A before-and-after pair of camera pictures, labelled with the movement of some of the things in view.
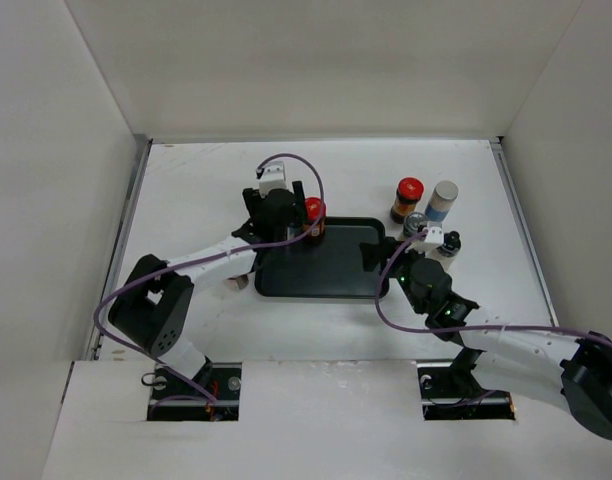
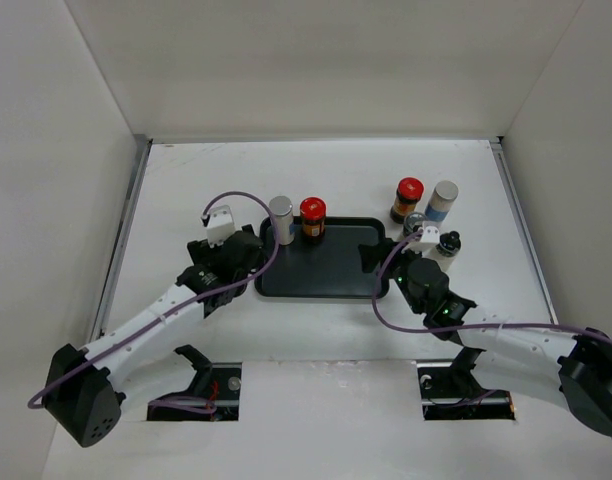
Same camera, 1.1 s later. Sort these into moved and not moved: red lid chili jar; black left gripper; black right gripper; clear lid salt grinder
Moved: black left gripper
Not moved: black right gripper; red lid chili jar; clear lid salt grinder
